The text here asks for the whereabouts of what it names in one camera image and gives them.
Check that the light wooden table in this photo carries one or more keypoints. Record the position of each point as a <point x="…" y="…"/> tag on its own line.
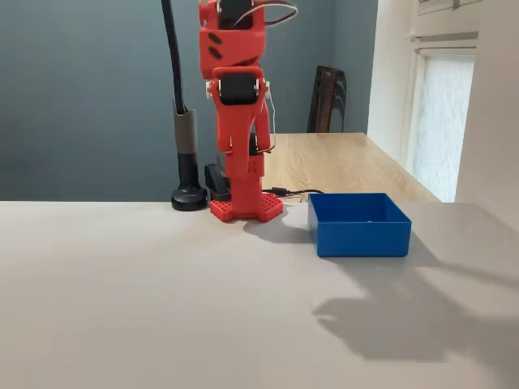
<point x="340" y="162"/>

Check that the red robot arm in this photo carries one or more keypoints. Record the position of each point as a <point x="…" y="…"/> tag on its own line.
<point x="243" y="121"/>

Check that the white framed window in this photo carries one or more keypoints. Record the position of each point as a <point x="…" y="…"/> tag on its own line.
<point x="440" y="113"/>

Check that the dark wooden chair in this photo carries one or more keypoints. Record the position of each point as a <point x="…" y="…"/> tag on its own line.
<point x="327" y="101"/>

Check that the black gooseneck stand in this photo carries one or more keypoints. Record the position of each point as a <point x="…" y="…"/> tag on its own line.
<point x="187" y="194"/>

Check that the blue square tray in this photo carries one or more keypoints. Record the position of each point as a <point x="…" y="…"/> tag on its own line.
<point x="361" y="239"/>

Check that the black table clamp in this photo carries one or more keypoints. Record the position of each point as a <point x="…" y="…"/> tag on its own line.
<point x="217" y="180"/>

